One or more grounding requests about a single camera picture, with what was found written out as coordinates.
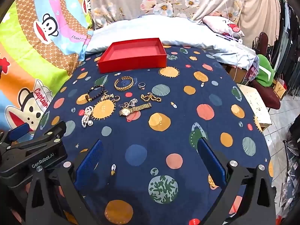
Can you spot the gold wrist watch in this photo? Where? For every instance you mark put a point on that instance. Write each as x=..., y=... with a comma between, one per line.
x=134, y=109

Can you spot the white pink cartoon pillow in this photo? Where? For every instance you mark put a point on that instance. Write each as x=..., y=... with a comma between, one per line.
x=218, y=24

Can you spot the maroon chair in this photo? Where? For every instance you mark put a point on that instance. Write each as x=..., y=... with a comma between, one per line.
x=269, y=98

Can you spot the wooden stool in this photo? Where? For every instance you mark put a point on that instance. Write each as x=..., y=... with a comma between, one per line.
x=255, y=107

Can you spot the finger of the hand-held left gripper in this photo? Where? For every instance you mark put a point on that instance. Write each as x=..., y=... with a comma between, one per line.
x=20, y=130
x=50, y=132

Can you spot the dark plastic bags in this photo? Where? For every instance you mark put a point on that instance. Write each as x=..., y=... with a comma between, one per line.
x=293, y=164

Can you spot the cardboard box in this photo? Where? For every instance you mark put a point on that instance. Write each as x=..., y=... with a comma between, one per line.
x=239, y=75

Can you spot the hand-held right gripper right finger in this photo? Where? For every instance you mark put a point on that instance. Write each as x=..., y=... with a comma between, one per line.
x=212, y=164

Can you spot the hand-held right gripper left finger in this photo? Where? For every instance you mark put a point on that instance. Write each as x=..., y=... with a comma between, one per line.
x=90, y=164

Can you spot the beige curtain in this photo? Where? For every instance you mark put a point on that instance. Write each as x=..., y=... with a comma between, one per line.
x=257, y=9

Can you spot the hanging clothes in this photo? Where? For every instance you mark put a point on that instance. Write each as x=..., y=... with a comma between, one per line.
x=288, y=51

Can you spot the red shallow box tray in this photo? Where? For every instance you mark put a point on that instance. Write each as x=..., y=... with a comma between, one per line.
x=131, y=63

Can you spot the green cloth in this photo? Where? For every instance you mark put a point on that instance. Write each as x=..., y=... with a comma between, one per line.
x=263, y=75

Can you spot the colourful monkey print blanket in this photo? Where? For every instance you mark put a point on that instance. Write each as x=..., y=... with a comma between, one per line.
x=35, y=51

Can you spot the light blue pillow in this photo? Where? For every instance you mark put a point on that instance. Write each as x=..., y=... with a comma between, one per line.
x=164, y=28

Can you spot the navy planet print blanket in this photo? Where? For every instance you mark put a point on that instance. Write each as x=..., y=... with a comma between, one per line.
x=164, y=145

